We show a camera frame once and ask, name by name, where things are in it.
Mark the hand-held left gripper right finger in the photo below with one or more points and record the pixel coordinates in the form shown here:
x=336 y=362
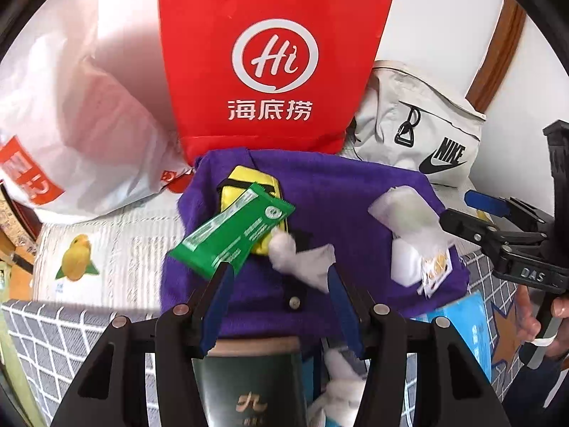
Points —
x=346 y=316

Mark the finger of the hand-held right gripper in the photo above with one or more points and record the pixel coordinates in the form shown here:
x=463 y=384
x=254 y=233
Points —
x=493 y=202
x=471 y=229

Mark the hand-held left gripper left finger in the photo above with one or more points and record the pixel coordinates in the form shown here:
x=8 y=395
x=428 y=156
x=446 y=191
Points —
x=218 y=316

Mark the light green face mask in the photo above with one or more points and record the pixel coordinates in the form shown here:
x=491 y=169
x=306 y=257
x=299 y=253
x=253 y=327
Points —
x=409 y=213

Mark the green snack packet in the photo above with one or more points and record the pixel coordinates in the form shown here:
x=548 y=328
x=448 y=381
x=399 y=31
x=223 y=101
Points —
x=231 y=235

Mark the person's right hand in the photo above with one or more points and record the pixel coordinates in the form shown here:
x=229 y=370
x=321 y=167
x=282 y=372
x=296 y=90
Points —
x=527 y=316

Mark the printed packaging card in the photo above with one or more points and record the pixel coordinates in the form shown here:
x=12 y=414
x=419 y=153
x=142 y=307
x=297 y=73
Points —
x=435 y=273

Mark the dark green tin box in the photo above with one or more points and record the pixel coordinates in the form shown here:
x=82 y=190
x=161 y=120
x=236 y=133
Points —
x=249 y=382

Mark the blue tissue box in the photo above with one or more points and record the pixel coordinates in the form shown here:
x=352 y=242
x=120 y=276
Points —
x=462 y=329

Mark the newsprint fruit pillow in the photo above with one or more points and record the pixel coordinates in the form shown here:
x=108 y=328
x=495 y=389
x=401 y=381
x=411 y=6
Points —
x=120 y=249

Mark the person's dark trousers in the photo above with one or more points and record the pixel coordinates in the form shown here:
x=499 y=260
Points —
x=538 y=396

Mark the yellow zip pouch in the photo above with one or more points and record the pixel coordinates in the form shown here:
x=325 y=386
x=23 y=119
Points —
x=233 y=191

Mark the purple towel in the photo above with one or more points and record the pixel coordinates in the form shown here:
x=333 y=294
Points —
x=338 y=187

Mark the beige canvas bag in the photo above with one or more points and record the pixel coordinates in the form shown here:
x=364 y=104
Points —
x=400 y=111

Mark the grey checked bed sheet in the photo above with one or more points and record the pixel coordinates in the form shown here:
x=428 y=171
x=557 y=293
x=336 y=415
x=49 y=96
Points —
x=44 y=342

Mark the brown printed box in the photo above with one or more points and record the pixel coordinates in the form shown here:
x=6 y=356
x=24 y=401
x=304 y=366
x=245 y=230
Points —
x=13 y=222

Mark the white plastic shopping bag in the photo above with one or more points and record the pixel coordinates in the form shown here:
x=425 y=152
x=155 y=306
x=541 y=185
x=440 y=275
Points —
x=89 y=120

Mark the red paper bag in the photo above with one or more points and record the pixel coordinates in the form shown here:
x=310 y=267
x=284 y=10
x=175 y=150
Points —
x=275 y=31

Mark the wooden door frame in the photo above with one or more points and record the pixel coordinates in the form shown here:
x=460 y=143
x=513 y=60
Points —
x=500 y=53

